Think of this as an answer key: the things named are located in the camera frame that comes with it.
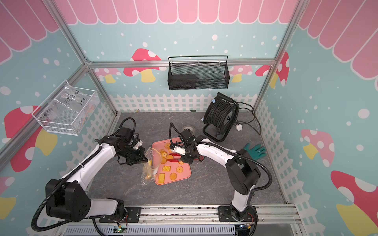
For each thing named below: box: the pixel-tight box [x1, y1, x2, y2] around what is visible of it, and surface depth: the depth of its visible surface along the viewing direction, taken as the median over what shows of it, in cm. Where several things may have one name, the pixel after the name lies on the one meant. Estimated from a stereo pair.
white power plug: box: [235, 123, 243, 132], surface depth 108 cm
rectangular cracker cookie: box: [157, 173, 166, 184], surface depth 88 cm
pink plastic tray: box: [151, 138, 192, 186], surface depth 91 cm
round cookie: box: [169, 172, 178, 181], surface depth 89 cm
